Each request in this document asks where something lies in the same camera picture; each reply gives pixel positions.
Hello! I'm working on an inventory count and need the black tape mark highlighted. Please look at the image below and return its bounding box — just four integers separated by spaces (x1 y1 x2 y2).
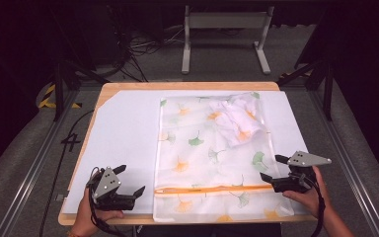
60 132 82 153

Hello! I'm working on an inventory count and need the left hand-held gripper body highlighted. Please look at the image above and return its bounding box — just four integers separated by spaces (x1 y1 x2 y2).
87 166 136 212

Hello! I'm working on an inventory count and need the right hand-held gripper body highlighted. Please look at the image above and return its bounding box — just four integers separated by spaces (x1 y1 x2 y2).
270 150 333 194

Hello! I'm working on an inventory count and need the person's left hand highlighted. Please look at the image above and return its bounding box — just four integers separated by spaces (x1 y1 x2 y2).
68 188 125 237

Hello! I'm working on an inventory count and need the wooden table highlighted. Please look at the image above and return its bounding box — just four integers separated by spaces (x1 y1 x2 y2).
57 81 314 227

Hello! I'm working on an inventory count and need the leaf print mesh laundry bag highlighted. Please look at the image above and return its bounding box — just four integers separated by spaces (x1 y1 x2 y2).
152 91 296 223

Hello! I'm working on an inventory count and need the person's dark clothing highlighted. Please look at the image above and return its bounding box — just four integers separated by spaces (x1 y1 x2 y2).
133 222 282 237

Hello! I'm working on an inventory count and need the person's right hand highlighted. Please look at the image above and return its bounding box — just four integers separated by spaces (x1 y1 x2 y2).
282 165 332 220

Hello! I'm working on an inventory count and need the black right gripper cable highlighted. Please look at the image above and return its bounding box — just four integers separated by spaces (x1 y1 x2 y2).
304 174 327 237

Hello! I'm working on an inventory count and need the white garment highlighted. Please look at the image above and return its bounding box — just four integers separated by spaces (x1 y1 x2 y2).
208 94 268 148

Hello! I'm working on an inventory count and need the bundle of black cables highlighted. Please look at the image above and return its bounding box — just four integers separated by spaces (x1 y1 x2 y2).
107 6 186 83

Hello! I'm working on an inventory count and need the thin black floor cable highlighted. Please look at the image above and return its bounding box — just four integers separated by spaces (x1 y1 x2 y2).
38 109 95 237

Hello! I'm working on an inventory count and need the yellow black hazard tape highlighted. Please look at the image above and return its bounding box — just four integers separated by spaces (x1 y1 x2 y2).
38 83 82 110

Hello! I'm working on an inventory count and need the white metal table frame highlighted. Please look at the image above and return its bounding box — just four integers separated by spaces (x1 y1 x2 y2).
181 4 276 75

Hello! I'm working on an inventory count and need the black metal stand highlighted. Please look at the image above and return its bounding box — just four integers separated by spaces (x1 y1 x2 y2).
276 58 336 121
52 58 111 122

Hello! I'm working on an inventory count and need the aluminium rail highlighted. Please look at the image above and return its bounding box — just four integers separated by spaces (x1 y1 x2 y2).
308 88 379 237
0 88 81 237

